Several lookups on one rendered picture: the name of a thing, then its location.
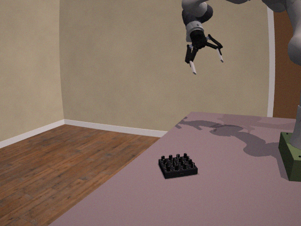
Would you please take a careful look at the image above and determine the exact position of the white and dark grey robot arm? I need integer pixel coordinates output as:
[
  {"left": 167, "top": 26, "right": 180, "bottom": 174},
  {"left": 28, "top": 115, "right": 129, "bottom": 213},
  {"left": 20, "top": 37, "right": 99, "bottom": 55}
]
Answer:
[{"left": 182, "top": 0, "right": 301, "bottom": 149}]

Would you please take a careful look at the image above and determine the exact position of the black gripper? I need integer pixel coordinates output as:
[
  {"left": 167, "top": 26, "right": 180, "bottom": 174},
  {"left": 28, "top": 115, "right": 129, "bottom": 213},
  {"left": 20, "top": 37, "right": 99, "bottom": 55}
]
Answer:
[{"left": 185, "top": 30, "right": 224, "bottom": 74}]

